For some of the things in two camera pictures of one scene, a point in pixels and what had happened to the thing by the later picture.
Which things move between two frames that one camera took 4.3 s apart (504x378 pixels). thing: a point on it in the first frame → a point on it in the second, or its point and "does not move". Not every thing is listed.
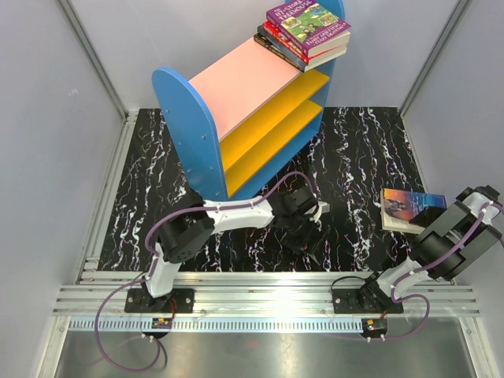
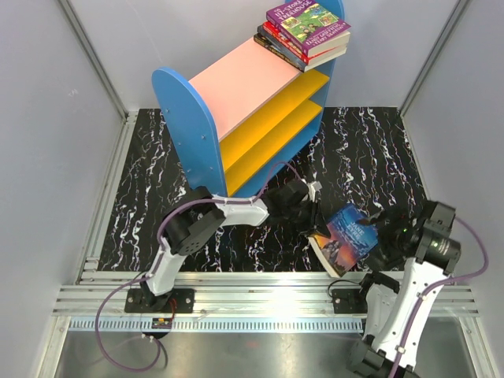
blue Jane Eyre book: x=398 y=206 → x=348 y=241
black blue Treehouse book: x=284 y=50 does not move
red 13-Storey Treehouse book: x=283 y=39 does not move
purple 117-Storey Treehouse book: x=309 y=26 does not move
